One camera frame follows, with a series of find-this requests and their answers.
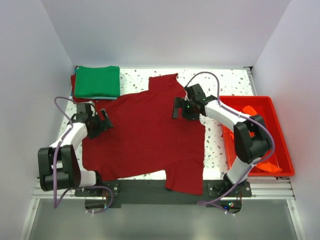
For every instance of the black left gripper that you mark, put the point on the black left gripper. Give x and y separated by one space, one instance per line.
102 121

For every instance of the crumpled orange t shirt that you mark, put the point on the crumpled orange t shirt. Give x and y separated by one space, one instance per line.
265 165

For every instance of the dark red t shirt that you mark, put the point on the dark red t shirt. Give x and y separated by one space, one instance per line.
146 139
81 90

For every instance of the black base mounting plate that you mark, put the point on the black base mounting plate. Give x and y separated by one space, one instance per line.
146 192

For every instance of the folded dark red t shirt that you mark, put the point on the folded dark red t shirt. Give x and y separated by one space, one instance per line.
81 90

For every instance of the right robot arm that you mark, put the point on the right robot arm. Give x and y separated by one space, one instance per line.
252 141

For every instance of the red plastic bin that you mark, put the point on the red plastic bin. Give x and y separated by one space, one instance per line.
267 101

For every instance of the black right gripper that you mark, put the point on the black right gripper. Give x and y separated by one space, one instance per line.
183 110

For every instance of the folded green t shirt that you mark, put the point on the folded green t shirt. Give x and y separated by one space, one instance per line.
97 81

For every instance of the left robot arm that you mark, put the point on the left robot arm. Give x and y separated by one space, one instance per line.
58 165

